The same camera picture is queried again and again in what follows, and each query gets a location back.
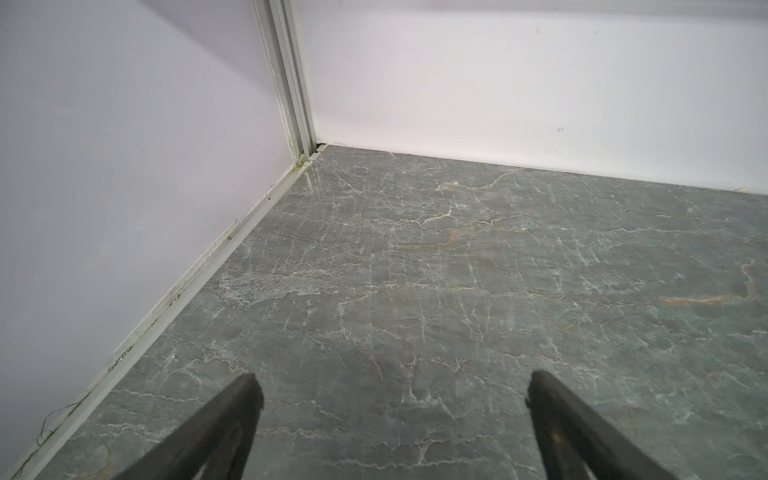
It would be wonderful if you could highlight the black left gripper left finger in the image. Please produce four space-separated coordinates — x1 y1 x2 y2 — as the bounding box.
116 373 264 479

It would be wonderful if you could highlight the aluminium frame profile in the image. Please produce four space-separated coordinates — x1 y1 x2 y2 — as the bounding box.
1 1 314 478

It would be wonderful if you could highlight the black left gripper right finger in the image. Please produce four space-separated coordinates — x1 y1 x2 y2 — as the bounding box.
526 370 674 479

